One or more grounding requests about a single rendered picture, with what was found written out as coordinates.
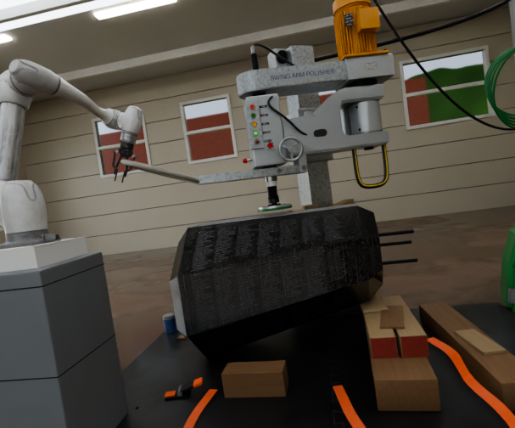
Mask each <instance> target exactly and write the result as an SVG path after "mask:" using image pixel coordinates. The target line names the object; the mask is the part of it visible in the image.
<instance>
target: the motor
mask: <svg viewBox="0 0 515 428"><path fill-rule="evenodd" d="M333 17H334V19H333V23H334V30H335V37H336V44H337V51H338V58H339V61H340V60H345V59H346V58H353V57H361V56H369V55H377V54H388V53H389V50H387V49H385V50H381V51H378V50H377V43H376V36H375V32H376V31H377V30H378V29H379V28H380V19H379V12H378V7H374V8H371V0H335V1H334V2H333Z"/></svg>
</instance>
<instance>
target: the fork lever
mask: <svg viewBox="0 0 515 428"><path fill-rule="evenodd" d="M300 173H305V172H300V170H299V165H294V166H280V167H272V168H264V169H256V170H248V171H241V172H226V173H218V174H211V175H203V176H197V177H196V178H198V179H199V181H200V182H199V183H197V185H203V184H211V183H224V182H232V181H240V180H248V179H255V178H263V177H270V176H284V175H292V174H300Z"/></svg>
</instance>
